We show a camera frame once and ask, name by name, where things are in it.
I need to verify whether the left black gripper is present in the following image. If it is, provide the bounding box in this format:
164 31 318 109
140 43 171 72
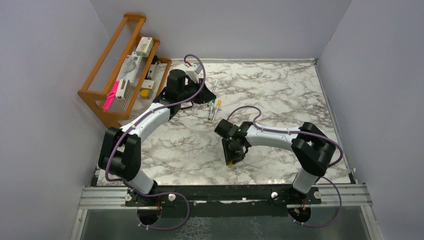
178 77 216 105

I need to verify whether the white marker orange end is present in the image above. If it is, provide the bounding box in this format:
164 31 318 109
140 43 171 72
211 105 220 123

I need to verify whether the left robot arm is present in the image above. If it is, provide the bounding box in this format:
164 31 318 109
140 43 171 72
97 69 216 206

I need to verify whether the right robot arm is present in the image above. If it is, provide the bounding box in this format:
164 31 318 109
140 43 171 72
214 119 336 204

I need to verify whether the white red small box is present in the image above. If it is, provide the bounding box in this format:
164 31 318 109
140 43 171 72
140 79 156 92

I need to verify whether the yellow small block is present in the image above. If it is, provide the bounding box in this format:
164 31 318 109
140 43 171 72
140 89 152 99

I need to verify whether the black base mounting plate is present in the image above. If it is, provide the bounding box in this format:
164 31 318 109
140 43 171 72
124 184 322 219

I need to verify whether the wooden rack shelf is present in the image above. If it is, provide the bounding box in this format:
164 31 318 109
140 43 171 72
77 13 172 128

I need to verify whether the white box top shelf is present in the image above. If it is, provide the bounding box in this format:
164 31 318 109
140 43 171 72
135 36 154 57

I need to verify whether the white blister pack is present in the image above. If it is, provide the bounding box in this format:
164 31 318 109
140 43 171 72
116 51 143 83

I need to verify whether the white box beside pink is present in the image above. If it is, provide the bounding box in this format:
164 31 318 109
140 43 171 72
115 79 131 100

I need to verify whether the pink highlighter item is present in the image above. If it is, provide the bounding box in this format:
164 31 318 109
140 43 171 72
102 80 120 111

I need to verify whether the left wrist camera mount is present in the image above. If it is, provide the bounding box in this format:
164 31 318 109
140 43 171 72
184 62 203 83

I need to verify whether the aluminium rail frame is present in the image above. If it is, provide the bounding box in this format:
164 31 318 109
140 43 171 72
78 184 373 210

